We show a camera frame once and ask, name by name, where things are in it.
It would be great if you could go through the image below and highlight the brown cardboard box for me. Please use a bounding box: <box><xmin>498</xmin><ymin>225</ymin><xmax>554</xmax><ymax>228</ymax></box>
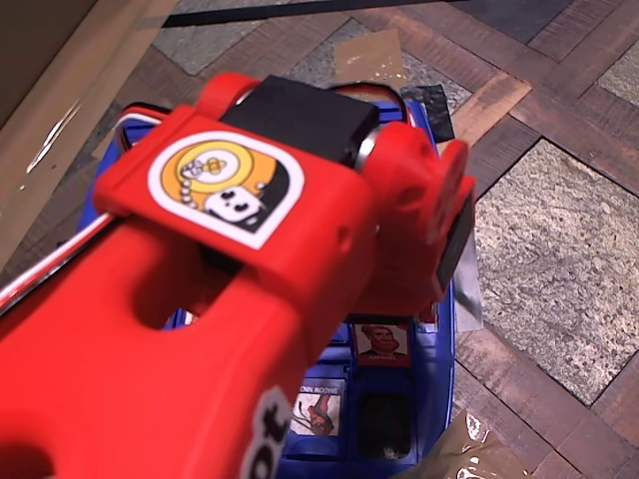
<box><xmin>0</xmin><ymin>0</ymin><xmax>181</xmax><ymax>273</ymax></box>

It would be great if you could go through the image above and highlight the wide black tape patch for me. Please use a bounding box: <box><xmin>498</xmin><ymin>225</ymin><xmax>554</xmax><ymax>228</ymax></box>
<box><xmin>398</xmin><ymin>84</ymin><xmax>457</xmax><ymax>145</ymax></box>

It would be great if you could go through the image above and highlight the silver grey tape patch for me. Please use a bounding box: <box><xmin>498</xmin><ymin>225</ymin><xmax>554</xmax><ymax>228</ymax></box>
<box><xmin>454</xmin><ymin>238</ymin><xmax>485</xmax><ymax>333</ymax></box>

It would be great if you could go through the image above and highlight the long thin black tape strip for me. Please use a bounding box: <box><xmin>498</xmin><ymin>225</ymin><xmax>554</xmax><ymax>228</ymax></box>
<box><xmin>162</xmin><ymin>0</ymin><xmax>473</xmax><ymax>30</ymax></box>

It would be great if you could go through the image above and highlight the blue plastic guessing game board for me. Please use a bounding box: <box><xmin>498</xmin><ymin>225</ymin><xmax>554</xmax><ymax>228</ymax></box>
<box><xmin>79</xmin><ymin>99</ymin><xmax>457</xmax><ymax>473</ymax></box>

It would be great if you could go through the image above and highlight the short red white black cable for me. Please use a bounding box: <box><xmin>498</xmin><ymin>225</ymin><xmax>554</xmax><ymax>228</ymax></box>
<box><xmin>326</xmin><ymin>82</ymin><xmax>418</xmax><ymax>130</ymax></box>

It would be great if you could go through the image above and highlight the red tile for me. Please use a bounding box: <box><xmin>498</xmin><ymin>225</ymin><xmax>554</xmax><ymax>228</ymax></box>
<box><xmin>350</xmin><ymin>318</ymin><xmax>413</xmax><ymax>368</ymax></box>

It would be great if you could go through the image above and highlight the large crumpled brown tape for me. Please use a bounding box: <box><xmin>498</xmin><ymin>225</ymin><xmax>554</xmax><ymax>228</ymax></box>
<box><xmin>398</xmin><ymin>409</ymin><xmax>536</xmax><ymax>479</ymax></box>

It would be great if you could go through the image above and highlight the long red white black cable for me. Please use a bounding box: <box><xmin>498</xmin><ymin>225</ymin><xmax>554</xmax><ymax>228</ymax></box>
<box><xmin>0</xmin><ymin>102</ymin><xmax>172</xmax><ymax>316</ymax></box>

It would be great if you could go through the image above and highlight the flip tile Shadow Ninja card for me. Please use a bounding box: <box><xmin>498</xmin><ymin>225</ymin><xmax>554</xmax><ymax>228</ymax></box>
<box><xmin>282</xmin><ymin>368</ymin><xmax>351</xmax><ymax>461</ymax></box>

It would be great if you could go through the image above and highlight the square brown tape patch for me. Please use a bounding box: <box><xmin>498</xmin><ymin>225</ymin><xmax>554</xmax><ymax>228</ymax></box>
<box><xmin>332</xmin><ymin>28</ymin><xmax>404</xmax><ymax>86</ymax></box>

